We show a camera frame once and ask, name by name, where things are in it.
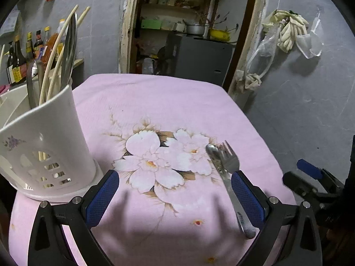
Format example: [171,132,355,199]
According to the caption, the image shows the yellow bowl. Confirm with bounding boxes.
[209,29,231,42]

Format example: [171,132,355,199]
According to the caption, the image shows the orange spice packet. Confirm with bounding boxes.
[41,32,58,65]

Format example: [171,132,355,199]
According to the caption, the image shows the dark grey cabinet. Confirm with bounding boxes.
[162,34,233,86]

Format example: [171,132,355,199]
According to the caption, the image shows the silver spoon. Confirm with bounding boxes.
[205,143,230,178]
[60,13,77,90]

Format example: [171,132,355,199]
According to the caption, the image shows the pink floral tablecloth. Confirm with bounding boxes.
[9,74,295,265]

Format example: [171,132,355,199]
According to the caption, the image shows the silver fork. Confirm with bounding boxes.
[217,141,256,240]

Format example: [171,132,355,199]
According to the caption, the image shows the clear hanging plastic bag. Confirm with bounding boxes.
[296,11,324,59]

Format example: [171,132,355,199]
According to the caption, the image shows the cream rubber gloves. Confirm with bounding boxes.
[262,10,309,53]

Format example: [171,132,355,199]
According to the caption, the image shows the dark soy sauce bottle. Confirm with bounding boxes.
[12,35,27,85]

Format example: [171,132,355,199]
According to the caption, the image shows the wooden chopstick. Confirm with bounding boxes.
[39,4,78,105]
[40,5,90,102]

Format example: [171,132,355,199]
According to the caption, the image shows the white plastic utensil holder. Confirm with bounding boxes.
[1,85,103,203]

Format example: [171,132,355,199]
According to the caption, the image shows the white wall box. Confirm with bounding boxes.
[0,10,22,37]

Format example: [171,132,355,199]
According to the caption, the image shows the aluminium cooking pot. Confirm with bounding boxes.
[185,23,205,37]

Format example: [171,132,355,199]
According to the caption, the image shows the gold spoon dark handle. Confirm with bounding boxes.
[26,60,37,109]

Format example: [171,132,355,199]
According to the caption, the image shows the wooden door frame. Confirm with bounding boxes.
[118,0,268,96]

